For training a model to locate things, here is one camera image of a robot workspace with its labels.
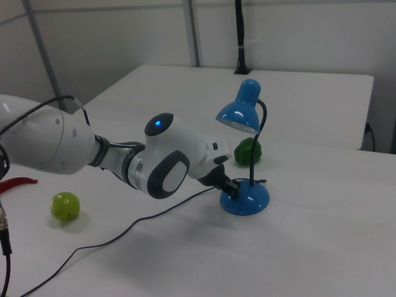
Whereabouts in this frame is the blue desk lamp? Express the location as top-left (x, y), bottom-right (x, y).
top-left (215, 79), bottom-right (270, 217)

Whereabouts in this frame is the red chili pepper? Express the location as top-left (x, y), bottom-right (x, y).
top-left (0, 176), bottom-right (39, 196)

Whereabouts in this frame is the dark lamp power cable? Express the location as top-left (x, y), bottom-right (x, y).
top-left (12, 186), bottom-right (218, 297)

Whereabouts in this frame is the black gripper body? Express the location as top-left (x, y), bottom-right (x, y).
top-left (197, 165), bottom-right (232, 190)

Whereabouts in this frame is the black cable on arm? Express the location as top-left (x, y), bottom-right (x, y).
top-left (0, 95), bottom-right (91, 140)

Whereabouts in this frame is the grey wall frame post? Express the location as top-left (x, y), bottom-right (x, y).
top-left (23, 0), bottom-right (64, 111)
top-left (187, 0), bottom-right (204, 67)

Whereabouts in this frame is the black camera pole with clamp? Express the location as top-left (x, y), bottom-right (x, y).
top-left (233, 0), bottom-right (252, 75)

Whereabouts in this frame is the black cable with metal connector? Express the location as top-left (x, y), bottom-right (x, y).
top-left (0, 197), bottom-right (13, 297)

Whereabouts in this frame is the dark green bell pepper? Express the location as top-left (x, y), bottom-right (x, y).
top-left (233, 137), bottom-right (264, 167)

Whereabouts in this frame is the light green apple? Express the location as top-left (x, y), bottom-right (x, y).
top-left (50, 191), bottom-right (80, 222)

